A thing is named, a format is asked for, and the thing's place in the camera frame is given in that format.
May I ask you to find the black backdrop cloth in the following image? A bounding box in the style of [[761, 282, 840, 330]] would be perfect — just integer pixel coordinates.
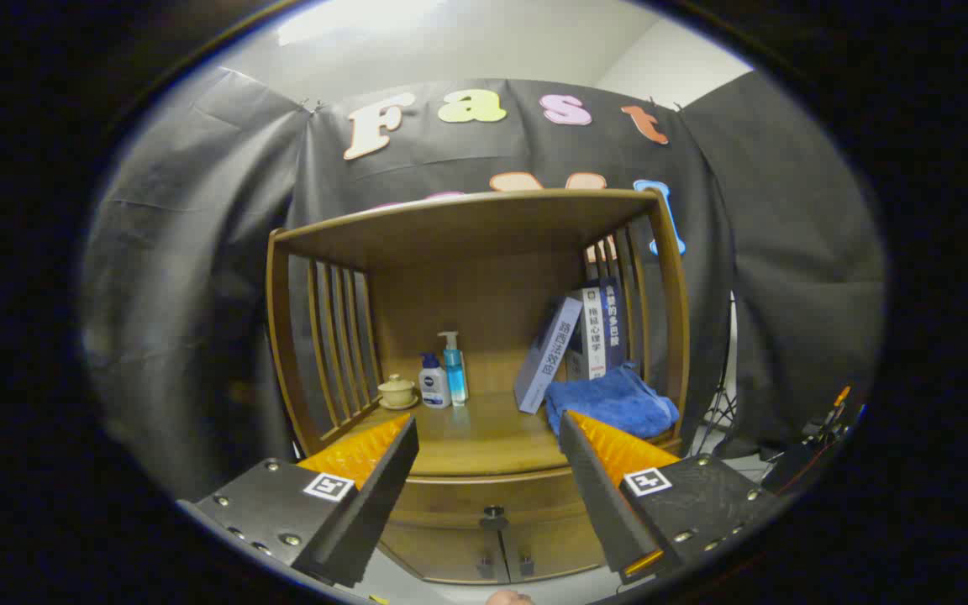
[[81, 67, 886, 505]]

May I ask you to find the wooden cabinet door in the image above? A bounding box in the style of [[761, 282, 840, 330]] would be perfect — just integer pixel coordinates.
[[501, 517, 611, 582], [376, 525, 508, 585]]

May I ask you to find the blue towel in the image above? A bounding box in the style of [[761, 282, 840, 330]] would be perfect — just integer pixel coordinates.
[[544, 363, 681, 439]]

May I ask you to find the wooden cabinet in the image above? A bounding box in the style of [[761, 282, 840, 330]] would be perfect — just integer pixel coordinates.
[[266, 187, 692, 586]]

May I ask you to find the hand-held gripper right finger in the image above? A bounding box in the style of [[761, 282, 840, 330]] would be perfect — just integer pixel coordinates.
[[558, 410, 792, 586]]

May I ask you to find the wooden drawer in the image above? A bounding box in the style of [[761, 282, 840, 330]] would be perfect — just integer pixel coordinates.
[[385, 467, 611, 549]]

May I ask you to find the pale grey book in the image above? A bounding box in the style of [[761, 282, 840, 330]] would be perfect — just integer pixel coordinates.
[[513, 294, 584, 415]]

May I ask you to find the black device with orange tip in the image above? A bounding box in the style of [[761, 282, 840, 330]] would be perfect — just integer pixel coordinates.
[[802, 385, 865, 446]]

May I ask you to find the cream lidded teacup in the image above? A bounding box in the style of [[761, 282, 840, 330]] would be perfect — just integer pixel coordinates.
[[377, 374, 419, 411]]

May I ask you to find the white spine book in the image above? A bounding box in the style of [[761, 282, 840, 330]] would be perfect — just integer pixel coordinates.
[[568, 286, 611, 381]]

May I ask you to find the white lotion bottle blue cap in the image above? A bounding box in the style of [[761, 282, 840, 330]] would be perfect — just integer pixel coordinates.
[[418, 352, 452, 409]]

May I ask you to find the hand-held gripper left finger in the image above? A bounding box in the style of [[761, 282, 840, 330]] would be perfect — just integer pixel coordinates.
[[177, 413, 419, 589]]

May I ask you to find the blue pump bottle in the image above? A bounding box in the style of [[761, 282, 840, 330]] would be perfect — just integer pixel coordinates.
[[438, 330, 470, 406]]

